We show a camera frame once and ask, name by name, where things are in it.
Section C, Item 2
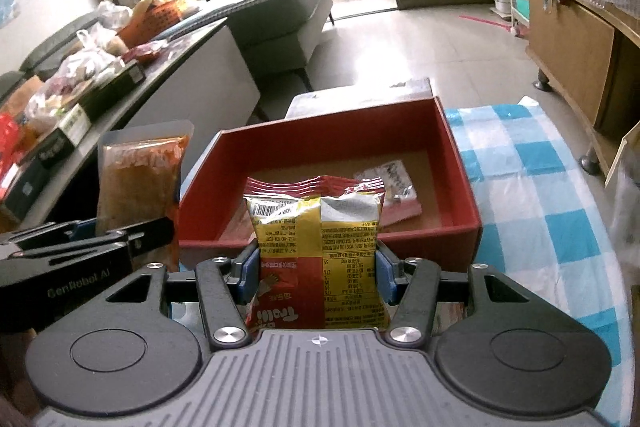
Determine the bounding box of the orange spicy snack pack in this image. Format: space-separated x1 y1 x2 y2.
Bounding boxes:
96 120 194 271

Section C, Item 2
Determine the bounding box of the Kaprons wafer pack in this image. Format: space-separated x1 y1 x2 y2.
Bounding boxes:
355 159 422 227

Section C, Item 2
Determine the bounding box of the yellow red snack bag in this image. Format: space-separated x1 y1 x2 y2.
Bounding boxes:
243 176 388 333

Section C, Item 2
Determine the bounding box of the long black gift box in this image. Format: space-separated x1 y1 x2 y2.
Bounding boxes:
1 104 91 223

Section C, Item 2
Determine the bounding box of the red cardboard box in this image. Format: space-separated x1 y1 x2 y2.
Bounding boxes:
178 95 484 273

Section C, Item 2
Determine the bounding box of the blue checkered tablecloth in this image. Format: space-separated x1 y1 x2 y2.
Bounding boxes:
446 104 634 426

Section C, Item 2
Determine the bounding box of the grey curved side table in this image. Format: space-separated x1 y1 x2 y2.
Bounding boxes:
21 22 260 228

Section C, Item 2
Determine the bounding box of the white plastic bags pile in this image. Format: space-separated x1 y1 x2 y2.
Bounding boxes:
21 1 132 121

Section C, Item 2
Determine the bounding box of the orange plastic basket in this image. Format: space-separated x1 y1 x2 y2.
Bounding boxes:
117 0 198 49

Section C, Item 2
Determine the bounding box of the grey green sofa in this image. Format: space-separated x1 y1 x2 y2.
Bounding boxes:
158 0 333 78

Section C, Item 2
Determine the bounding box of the wooden cabinet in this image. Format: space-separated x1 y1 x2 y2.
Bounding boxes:
526 0 639 176

